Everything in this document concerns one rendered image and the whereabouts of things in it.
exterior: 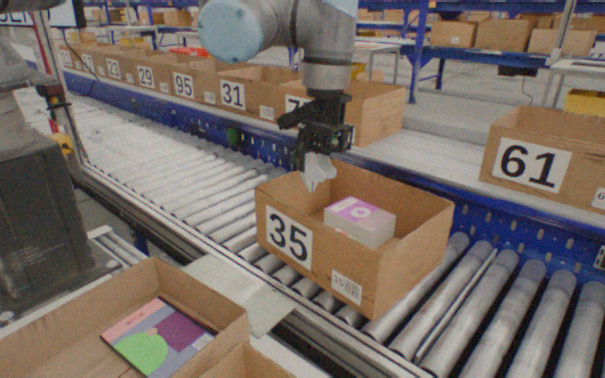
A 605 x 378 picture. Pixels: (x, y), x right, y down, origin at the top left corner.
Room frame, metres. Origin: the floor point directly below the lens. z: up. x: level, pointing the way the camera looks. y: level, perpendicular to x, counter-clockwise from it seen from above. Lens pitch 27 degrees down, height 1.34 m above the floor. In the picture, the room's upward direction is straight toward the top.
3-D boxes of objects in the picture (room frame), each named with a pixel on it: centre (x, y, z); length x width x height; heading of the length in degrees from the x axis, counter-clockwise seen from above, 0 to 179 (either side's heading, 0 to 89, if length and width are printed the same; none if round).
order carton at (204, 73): (1.99, 0.43, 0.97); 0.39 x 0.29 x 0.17; 48
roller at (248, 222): (1.08, 0.09, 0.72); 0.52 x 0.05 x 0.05; 138
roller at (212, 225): (1.12, 0.14, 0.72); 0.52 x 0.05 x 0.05; 138
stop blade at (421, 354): (0.67, -0.37, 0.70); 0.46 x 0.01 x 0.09; 138
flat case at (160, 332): (0.51, 0.26, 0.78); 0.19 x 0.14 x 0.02; 54
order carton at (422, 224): (0.82, -0.12, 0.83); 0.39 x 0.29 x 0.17; 44
